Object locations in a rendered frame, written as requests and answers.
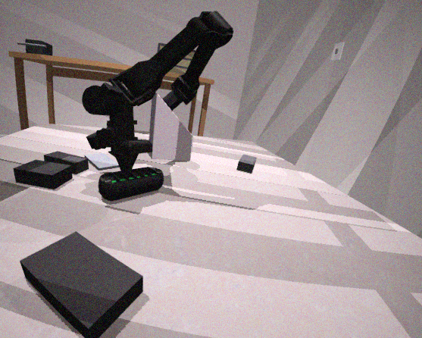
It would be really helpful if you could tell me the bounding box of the dark grey controller unit with green rocker switches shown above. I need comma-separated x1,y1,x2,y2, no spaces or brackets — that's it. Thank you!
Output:
98,167,164,201

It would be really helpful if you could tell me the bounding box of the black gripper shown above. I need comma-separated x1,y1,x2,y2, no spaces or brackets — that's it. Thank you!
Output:
103,116,152,171

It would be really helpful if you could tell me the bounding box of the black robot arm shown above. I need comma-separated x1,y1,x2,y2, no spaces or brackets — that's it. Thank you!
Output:
82,11,234,150

